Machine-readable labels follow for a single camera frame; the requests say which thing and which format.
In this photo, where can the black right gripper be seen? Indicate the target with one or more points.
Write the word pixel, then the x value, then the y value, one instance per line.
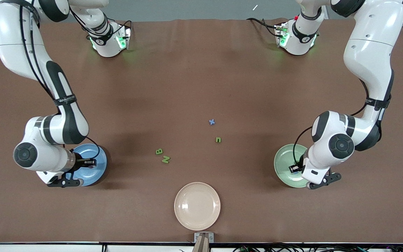
pixel 81 162

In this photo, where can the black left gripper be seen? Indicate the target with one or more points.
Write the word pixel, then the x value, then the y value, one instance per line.
pixel 300 165

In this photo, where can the green foam capital B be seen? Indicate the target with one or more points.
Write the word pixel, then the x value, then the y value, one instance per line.
pixel 158 151

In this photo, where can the green foam capital N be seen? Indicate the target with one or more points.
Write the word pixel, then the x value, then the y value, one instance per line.
pixel 165 159

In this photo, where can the blue foam lowercase x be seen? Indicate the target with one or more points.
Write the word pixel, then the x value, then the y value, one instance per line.
pixel 212 121

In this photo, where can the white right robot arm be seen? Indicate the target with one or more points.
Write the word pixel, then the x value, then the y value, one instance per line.
pixel 12 35

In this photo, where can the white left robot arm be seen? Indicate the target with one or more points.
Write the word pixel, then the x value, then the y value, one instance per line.
pixel 373 52

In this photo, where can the blue plastic plate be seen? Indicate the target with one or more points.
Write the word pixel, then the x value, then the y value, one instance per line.
pixel 98 175

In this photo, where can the green plastic plate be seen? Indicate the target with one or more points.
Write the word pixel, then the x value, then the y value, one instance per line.
pixel 283 157

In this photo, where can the beige plastic plate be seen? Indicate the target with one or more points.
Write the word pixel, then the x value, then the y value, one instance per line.
pixel 197 206

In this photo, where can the brown table cover mat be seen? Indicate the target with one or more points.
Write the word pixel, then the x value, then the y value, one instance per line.
pixel 201 70

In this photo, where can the grey metal mount bracket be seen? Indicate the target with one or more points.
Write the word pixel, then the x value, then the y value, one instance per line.
pixel 212 238

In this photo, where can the brown camera post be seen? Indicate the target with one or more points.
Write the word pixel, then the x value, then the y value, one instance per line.
pixel 201 245

